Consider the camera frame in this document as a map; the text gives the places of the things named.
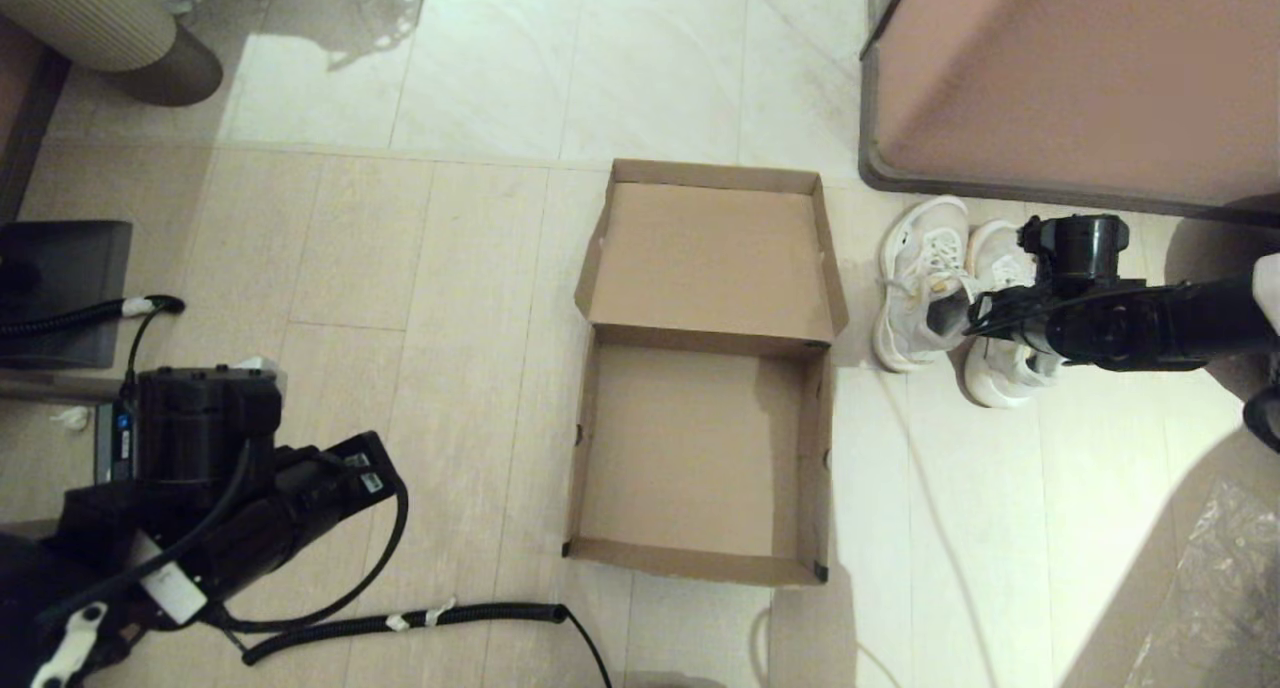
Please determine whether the white lace-up sneaker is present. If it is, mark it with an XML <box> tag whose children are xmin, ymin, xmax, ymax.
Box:
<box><xmin>962</xmin><ymin>218</ymin><xmax>1069</xmax><ymax>410</ymax></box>
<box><xmin>873</xmin><ymin>196</ymin><xmax>979</xmax><ymax>374</ymax></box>

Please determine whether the brown cardboard shoe box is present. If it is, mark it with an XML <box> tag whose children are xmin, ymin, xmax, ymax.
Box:
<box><xmin>562</xmin><ymin>158</ymin><xmax>851</xmax><ymax>587</ymax></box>

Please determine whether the grey metal power unit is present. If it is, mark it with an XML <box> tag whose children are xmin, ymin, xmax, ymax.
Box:
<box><xmin>95</xmin><ymin>398</ymin><xmax>141</xmax><ymax>484</ymax></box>

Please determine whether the pink cabinet with grey edge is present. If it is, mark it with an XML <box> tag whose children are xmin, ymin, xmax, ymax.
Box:
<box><xmin>857</xmin><ymin>0</ymin><xmax>1280</xmax><ymax>231</ymax></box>

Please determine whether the black floor mat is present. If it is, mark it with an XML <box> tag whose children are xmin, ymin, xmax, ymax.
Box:
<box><xmin>0</xmin><ymin>220</ymin><xmax>132</xmax><ymax>369</ymax></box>

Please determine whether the clear plastic sheet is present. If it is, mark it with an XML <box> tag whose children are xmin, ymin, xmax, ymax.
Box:
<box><xmin>1125</xmin><ymin>478</ymin><xmax>1280</xmax><ymax>688</ymax></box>

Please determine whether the dark brown furniture edge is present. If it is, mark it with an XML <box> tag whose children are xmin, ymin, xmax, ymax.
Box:
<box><xmin>0</xmin><ymin>16</ymin><xmax>71</xmax><ymax>224</ymax></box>

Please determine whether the beige ribbed pouf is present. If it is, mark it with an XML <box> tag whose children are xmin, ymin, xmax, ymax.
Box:
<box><xmin>0</xmin><ymin>0</ymin><xmax>223</xmax><ymax>107</ymax></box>

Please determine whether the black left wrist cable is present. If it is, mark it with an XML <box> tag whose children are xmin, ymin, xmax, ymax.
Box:
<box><xmin>210</xmin><ymin>478</ymin><xmax>409</xmax><ymax>634</ymax></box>

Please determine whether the long black corrugated cable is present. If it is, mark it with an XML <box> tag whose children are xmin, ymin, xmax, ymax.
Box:
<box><xmin>243</xmin><ymin>602</ymin><xmax>613</xmax><ymax>688</ymax></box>

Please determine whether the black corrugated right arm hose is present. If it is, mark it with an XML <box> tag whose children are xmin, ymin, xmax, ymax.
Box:
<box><xmin>1243</xmin><ymin>383</ymin><xmax>1280</xmax><ymax>456</ymax></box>

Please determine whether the black corrugated cable with plug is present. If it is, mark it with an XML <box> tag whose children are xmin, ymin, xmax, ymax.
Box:
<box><xmin>0</xmin><ymin>294</ymin><xmax>187</xmax><ymax>409</ymax></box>

